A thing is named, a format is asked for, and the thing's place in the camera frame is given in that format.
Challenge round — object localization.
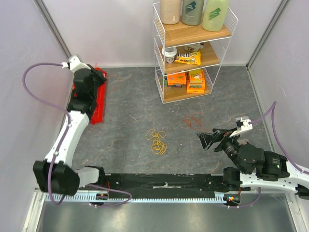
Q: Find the orange cable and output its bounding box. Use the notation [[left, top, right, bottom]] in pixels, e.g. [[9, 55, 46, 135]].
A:
[[183, 112, 206, 130]]

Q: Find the yellow cable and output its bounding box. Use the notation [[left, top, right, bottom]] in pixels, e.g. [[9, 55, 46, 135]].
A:
[[145, 128, 169, 155]]

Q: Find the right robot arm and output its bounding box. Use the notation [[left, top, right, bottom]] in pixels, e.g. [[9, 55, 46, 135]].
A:
[[197, 129, 309, 200]]

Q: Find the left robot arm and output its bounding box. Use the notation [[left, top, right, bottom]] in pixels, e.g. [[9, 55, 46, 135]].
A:
[[33, 66, 107, 197]]

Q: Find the red storage bin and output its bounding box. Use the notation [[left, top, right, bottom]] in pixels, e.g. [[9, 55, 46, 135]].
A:
[[71, 67, 108, 125]]

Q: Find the orange snack box right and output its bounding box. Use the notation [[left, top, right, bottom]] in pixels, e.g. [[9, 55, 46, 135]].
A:
[[186, 69, 206, 93]]

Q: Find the orange snack box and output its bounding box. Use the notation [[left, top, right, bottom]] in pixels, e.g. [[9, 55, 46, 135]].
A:
[[186, 69, 206, 93], [167, 72, 187, 86]]

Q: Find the orange snack box left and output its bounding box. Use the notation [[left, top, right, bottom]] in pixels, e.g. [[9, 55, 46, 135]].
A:
[[167, 72, 187, 86]]

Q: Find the yellow candy bag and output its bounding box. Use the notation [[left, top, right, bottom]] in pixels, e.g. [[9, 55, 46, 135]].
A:
[[174, 51, 201, 65]]

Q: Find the coffee cup with lid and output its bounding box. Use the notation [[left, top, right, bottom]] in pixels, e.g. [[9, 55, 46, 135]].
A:
[[161, 47, 178, 64]]

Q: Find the white brown snack pack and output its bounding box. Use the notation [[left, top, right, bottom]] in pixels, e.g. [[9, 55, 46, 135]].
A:
[[183, 42, 205, 52]]

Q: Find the beige bottle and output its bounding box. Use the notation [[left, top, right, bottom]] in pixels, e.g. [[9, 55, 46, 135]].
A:
[[160, 0, 181, 25]]

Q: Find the light green bottle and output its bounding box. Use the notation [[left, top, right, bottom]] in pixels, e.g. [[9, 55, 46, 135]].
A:
[[202, 0, 229, 32]]

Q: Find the grey green bottle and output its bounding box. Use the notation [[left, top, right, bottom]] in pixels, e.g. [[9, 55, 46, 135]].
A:
[[182, 0, 204, 26]]

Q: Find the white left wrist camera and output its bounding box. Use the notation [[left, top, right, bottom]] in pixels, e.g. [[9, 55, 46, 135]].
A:
[[61, 55, 91, 73]]

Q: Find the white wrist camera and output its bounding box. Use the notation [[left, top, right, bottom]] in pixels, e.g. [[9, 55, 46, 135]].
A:
[[61, 55, 91, 73], [229, 116, 253, 138]]

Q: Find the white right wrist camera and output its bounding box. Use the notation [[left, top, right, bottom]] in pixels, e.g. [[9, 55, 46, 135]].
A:
[[229, 116, 253, 138]]

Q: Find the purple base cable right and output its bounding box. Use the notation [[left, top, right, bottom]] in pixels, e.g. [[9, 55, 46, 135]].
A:
[[226, 187, 263, 209]]

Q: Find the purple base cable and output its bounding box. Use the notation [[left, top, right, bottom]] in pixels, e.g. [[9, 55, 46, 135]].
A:
[[86, 183, 133, 208], [226, 187, 263, 209]]

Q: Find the white wire shelf rack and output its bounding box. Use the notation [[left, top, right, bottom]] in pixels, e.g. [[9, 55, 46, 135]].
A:
[[153, 2, 239, 103]]

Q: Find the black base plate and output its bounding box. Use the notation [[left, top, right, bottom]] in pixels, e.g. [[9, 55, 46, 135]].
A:
[[97, 174, 229, 197]]

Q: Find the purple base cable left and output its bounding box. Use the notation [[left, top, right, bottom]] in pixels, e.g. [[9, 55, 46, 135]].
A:
[[86, 183, 133, 208]]

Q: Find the slotted cable duct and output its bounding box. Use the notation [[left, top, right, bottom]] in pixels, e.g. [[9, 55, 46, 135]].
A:
[[44, 192, 229, 203]]

